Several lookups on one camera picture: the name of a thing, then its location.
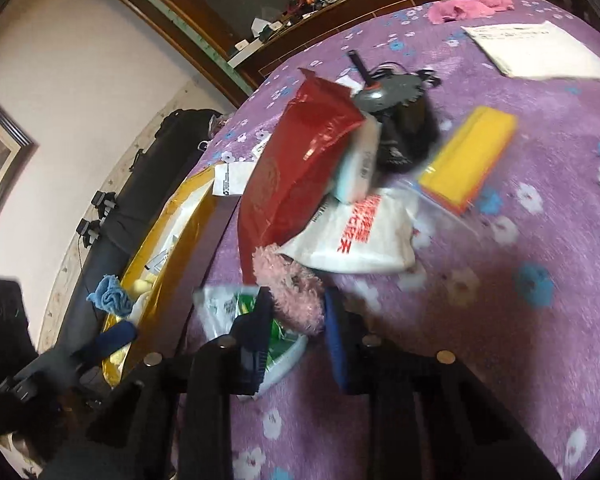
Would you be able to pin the black sofa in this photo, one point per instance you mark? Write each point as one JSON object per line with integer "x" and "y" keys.
{"x": 145, "y": 180}

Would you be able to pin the pink fuzzy sock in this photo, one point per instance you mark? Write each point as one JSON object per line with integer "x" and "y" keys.
{"x": 290, "y": 285}

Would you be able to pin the pink cloth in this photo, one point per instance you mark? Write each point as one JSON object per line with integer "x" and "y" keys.
{"x": 455, "y": 10}

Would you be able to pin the blue cloth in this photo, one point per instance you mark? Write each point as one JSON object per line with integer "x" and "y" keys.
{"x": 111, "y": 297}

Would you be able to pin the wooden cabinet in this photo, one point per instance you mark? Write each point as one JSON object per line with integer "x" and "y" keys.
{"x": 330, "y": 25}

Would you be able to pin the yellow cloth pack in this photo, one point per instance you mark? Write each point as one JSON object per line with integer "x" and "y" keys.
{"x": 470, "y": 155}

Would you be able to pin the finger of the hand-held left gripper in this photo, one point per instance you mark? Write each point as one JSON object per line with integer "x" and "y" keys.
{"x": 112, "y": 340}

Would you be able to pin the black clamp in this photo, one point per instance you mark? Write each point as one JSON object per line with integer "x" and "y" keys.
{"x": 87, "y": 232}
{"x": 102, "y": 200}

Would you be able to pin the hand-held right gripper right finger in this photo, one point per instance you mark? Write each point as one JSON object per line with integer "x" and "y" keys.
{"x": 337, "y": 340}

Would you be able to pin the yellow cardboard box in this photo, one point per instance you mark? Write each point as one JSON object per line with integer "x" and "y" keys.
{"x": 170, "y": 260}

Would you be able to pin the white paper label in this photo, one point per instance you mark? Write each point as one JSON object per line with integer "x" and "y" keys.
{"x": 232, "y": 180}

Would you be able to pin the white flat box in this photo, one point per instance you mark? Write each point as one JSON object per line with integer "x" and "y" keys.
{"x": 245, "y": 52}

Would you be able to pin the purple floral blanket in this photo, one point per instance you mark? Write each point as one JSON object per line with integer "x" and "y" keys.
{"x": 530, "y": 310}

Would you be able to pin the green and white packet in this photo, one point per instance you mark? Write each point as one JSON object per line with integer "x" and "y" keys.
{"x": 220, "y": 310}

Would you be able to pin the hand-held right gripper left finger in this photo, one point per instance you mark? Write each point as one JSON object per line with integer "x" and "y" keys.
{"x": 252, "y": 340}

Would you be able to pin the white bag with red print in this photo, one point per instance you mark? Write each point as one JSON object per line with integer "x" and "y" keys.
{"x": 370, "y": 240}

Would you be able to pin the light blue tissue pack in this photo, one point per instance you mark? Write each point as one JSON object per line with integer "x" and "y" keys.
{"x": 357, "y": 165}

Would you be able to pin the red plastic bag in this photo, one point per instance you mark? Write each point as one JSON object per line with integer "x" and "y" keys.
{"x": 290, "y": 160}

